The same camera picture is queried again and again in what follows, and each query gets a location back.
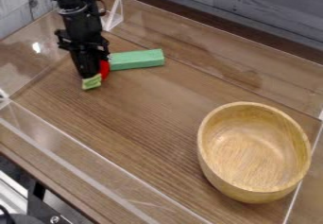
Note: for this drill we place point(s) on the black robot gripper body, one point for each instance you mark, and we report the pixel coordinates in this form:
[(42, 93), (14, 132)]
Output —
[(81, 37)]

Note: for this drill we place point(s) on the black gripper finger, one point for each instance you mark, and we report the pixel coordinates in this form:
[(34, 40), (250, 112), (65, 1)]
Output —
[(101, 59), (86, 65)]

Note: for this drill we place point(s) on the red plush strawberry toy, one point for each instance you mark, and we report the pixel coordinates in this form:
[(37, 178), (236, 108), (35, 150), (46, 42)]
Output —
[(93, 81)]

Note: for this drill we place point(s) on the clear acrylic barrier wall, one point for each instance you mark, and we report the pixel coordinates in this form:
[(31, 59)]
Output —
[(115, 149)]

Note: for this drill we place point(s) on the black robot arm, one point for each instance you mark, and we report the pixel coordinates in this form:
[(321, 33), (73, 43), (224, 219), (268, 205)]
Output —
[(79, 5)]

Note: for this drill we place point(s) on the green rectangular block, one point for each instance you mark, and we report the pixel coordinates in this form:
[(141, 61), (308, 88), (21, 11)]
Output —
[(137, 59)]

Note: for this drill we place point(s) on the wooden bowl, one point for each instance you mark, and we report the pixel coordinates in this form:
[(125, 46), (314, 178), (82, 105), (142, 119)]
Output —
[(254, 151)]

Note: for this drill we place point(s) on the clear acrylic corner bracket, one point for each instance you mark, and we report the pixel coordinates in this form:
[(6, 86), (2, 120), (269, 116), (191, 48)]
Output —
[(114, 16)]

